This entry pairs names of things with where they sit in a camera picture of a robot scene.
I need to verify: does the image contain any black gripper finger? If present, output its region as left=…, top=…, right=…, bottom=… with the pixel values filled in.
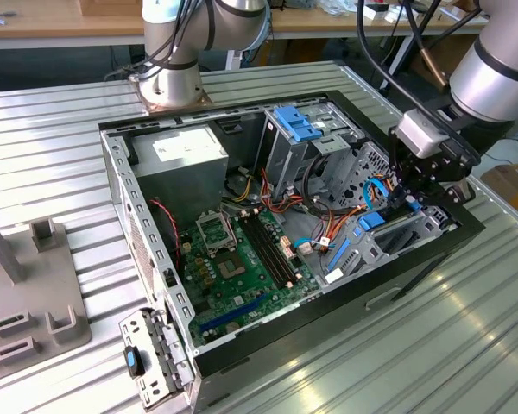
left=388, top=167, right=420, bottom=212
left=419, top=179, right=477, bottom=212

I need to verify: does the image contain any blue data wire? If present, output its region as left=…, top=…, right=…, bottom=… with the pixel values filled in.
left=293, top=175, right=416, bottom=251

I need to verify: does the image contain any grey metal disk bay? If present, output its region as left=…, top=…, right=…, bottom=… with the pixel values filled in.
left=325, top=200, right=444, bottom=285

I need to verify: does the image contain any cardboard box yellow tape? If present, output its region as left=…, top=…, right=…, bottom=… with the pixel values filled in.
left=478, top=162, right=518, bottom=225

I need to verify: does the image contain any white low table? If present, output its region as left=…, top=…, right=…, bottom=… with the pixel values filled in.
left=478, top=138, right=518, bottom=168

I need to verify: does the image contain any black open PC case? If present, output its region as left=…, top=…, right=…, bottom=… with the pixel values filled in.
left=97, top=89, right=487, bottom=414

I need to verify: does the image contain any black tripod pole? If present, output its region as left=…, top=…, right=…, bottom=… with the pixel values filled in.
left=379, top=0, right=442, bottom=91

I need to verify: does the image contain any grey optical drive cage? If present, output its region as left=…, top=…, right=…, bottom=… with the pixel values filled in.
left=258, top=99, right=368, bottom=204

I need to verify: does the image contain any blue drive cage latch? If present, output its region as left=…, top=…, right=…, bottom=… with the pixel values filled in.
left=274, top=105, right=325, bottom=143

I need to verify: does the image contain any black RAM slot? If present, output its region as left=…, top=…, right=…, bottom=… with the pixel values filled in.
left=240, top=215, right=291, bottom=289
left=249, top=213, right=299, bottom=285

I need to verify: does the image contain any wooden desk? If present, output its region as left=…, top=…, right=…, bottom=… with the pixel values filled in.
left=0, top=0, right=147, bottom=49
left=272, top=0, right=489, bottom=41

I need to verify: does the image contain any CPU socket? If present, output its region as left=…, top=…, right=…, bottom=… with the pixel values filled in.
left=215, top=253, right=248, bottom=282

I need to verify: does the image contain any green motherboard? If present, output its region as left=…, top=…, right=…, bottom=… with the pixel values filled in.
left=179, top=206, right=323, bottom=346

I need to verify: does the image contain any metal socket cover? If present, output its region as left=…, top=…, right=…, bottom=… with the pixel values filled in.
left=196, top=210, right=238, bottom=256

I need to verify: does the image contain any blue expansion slot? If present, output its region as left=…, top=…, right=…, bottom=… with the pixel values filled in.
left=199, top=294, right=268, bottom=334

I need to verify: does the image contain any grey power supply unit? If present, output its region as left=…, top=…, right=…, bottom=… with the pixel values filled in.
left=129, top=124, right=230, bottom=225

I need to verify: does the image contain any black blue latch knob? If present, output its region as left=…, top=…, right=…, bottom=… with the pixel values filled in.
left=123, top=344, right=146, bottom=380

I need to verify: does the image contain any grey parts rack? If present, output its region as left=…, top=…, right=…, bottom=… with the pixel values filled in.
left=0, top=200, right=92, bottom=385

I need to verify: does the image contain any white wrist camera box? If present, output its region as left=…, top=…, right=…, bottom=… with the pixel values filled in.
left=395, top=110, right=449, bottom=160

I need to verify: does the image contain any thick black cable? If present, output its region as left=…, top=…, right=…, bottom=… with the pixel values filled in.
left=302, top=150, right=363, bottom=219

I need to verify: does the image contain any red orange wire harness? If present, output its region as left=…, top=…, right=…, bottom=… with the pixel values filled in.
left=258, top=167, right=344, bottom=223

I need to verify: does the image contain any yellow black wire bundle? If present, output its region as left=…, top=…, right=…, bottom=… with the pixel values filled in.
left=223, top=166, right=255, bottom=204

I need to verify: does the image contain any locking lever wire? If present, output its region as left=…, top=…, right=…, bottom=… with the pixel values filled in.
left=221, top=208, right=242, bottom=251

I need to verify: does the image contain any red black twisted wire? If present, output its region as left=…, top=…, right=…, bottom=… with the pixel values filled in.
left=148, top=198, right=183, bottom=271

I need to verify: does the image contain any grey slot retention bracket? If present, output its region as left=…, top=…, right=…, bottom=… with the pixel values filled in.
left=118, top=306, right=196, bottom=411

